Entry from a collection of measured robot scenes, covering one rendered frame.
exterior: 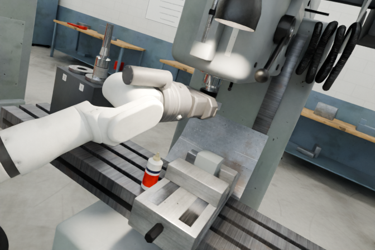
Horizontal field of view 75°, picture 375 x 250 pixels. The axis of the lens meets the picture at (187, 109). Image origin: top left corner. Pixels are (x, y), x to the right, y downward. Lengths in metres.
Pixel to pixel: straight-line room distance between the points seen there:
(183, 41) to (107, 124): 0.27
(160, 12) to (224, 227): 5.42
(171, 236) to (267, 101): 0.62
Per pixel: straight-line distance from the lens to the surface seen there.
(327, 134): 4.89
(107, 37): 0.86
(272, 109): 0.97
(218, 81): 0.62
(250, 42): 0.52
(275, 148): 1.00
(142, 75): 0.44
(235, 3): 0.41
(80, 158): 0.79
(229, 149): 0.99
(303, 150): 4.37
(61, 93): 0.97
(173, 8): 5.69
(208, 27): 0.51
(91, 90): 0.83
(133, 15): 6.28
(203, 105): 0.57
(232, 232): 0.69
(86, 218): 0.72
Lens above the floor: 1.37
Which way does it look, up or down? 15 degrees down
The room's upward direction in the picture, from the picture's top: 18 degrees clockwise
